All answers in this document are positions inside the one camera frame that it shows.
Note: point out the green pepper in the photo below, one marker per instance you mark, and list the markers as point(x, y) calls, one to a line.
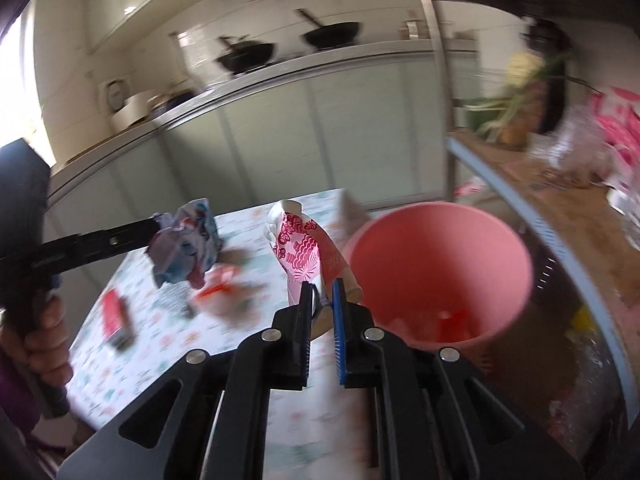
point(480, 116)

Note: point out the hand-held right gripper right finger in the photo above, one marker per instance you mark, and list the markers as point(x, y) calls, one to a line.
point(339, 330)

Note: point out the black wok with lid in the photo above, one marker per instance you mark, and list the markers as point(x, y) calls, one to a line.
point(247, 55)

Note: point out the white rice cooker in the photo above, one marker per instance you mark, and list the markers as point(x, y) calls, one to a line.
point(127, 102)

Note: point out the pink patterned paper bag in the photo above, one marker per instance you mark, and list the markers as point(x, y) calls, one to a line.
point(300, 250)

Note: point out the black blender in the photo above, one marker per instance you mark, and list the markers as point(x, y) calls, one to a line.
point(550, 70)

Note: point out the steel kettle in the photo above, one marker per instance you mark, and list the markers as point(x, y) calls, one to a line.
point(411, 29)

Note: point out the pink polka dot cloth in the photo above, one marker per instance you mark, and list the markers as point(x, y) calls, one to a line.
point(620, 125)

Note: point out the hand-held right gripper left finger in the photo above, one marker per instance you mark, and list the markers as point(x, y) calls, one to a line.
point(300, 340)

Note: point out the orange-red snack wrapper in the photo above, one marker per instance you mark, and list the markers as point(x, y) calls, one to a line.
point(222, 285)

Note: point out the person's left hand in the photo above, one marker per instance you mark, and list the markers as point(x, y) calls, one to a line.
point(47, 345)

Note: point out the floral tablecloth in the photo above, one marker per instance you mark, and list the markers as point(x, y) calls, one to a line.
point(165, 360)

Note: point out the metal shelf rack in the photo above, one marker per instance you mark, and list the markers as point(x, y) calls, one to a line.
point(432, 85)

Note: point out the red cardboard box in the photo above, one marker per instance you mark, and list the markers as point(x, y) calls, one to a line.
point(114, 315)

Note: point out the pink plastic bucket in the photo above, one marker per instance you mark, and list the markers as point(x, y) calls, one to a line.
point(440, 270)

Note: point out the cauliflower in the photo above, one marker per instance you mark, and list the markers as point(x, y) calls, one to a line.
point(525, 67)

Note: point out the scallions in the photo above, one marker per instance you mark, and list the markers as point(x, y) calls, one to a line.
point(520, 97)

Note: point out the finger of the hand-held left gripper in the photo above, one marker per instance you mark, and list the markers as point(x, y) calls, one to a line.
point(100, 247)

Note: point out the yellow packet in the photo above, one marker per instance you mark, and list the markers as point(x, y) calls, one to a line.
point(582, 319)

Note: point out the clear plastic bag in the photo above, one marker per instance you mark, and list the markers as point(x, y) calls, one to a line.
point(575, 145)

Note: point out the black induction cooker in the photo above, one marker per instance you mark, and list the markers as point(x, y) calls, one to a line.
point(172, 97)

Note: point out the foil wrapper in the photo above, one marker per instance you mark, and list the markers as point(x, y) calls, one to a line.
point(182, 250)

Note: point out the grey-green kitchen counter cabinet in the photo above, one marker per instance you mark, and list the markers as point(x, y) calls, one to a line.
point(280, 130)

